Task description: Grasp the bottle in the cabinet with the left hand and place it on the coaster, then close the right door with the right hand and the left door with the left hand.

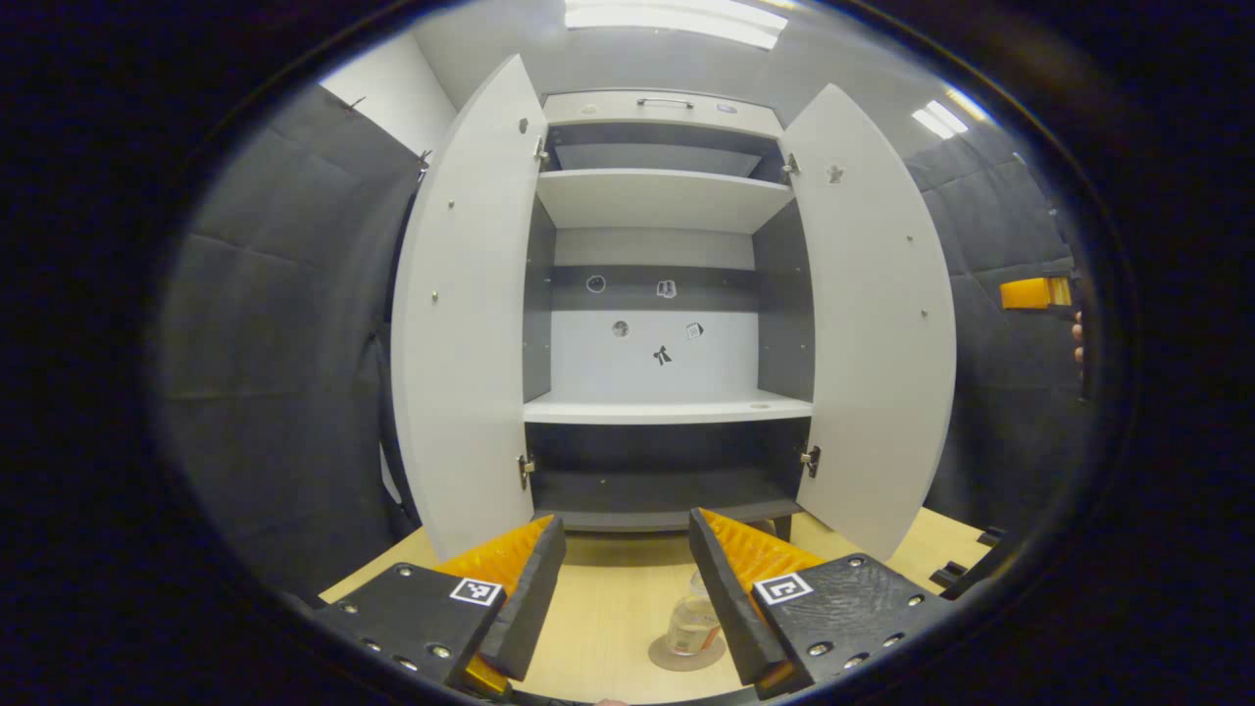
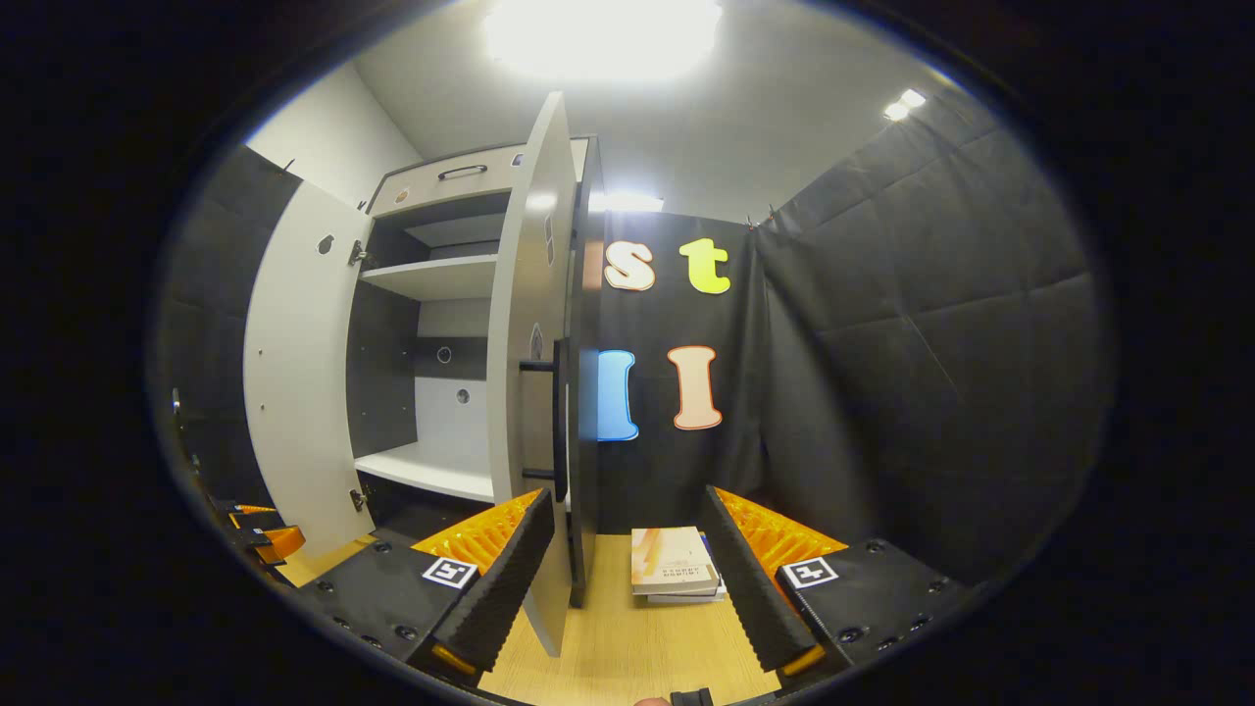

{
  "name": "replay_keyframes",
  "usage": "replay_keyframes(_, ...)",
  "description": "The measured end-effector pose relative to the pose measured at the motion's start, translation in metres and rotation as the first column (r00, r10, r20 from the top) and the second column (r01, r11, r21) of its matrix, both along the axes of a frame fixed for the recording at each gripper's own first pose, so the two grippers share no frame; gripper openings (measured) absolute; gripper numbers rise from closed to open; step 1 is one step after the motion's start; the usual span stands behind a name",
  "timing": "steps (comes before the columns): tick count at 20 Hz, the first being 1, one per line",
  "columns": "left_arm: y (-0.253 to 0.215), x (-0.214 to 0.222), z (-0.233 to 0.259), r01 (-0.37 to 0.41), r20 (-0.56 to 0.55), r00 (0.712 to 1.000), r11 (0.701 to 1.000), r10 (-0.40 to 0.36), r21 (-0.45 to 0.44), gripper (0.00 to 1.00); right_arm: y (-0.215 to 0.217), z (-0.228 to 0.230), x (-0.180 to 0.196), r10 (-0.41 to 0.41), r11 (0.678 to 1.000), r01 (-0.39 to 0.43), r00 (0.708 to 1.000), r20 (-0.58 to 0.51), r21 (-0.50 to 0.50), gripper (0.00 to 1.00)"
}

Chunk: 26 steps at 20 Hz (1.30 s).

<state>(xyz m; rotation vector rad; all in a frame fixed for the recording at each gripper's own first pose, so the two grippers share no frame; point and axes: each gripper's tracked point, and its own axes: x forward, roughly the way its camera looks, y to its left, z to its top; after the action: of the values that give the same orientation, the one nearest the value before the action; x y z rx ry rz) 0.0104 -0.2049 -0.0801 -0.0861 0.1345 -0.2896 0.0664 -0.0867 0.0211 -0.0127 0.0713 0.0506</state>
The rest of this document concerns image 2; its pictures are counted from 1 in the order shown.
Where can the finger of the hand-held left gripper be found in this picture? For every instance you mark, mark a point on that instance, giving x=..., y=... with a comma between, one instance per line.
x=255, y=511
x=279, y=544

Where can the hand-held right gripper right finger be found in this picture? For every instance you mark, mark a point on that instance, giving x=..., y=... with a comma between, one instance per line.
x=750, y=588

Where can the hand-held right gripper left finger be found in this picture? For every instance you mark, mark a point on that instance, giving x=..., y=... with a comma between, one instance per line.
x=510, y=588

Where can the grey cabinet door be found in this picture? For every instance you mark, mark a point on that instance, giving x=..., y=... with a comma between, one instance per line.
x=294, y=373
x=520, y=294

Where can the grey cabinet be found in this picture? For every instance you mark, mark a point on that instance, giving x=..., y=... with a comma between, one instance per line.
x=431, y=279

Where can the metal door hinge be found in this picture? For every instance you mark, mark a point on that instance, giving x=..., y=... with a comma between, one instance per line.
x=358, y=499
x=358, y=253

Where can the cream orange book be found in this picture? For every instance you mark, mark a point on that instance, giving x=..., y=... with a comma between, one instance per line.
x=672, y=561

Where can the black backdrop cloth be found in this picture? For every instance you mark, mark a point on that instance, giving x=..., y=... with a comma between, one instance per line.
x=931, y=343

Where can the small ceiling light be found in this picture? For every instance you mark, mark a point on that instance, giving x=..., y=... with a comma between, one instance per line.
x=904, y=104
x=627, y=202

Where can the large ceiling light panel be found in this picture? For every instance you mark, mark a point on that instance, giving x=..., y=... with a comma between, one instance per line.
x=603, y=34

